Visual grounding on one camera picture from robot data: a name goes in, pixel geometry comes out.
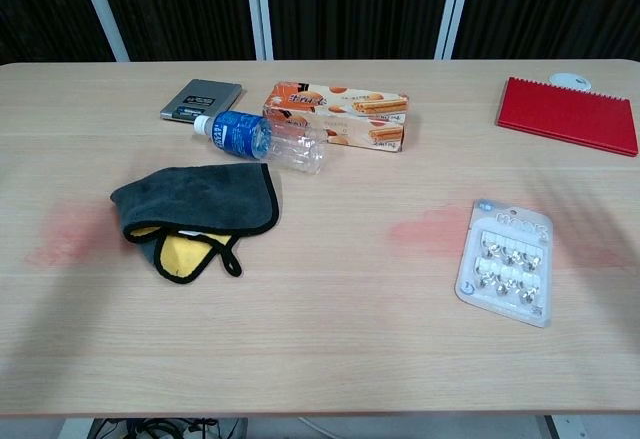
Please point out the black and yellow cloth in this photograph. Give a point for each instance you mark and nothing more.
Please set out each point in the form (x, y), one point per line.
(200, 194)

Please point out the orange biscuit roll box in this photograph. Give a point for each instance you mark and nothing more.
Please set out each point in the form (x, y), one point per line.
(350, 109)

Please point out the clear bottle with blue label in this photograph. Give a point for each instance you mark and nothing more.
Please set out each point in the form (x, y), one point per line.
(240, 134)

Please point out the silver digital pocket scale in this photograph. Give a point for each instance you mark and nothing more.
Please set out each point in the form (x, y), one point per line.
(200, 96)

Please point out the hooks blister pack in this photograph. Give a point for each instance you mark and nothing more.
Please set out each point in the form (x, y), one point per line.
(507, 264)

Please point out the red spiral notebook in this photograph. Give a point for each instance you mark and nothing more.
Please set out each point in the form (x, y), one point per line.
(567, 114)

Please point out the white round table grommet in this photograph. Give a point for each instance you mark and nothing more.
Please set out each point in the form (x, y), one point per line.
(567, 80)

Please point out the white partition post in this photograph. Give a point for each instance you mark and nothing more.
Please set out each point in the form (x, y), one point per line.
(452, 9)
(102, 9)
(259, 9)

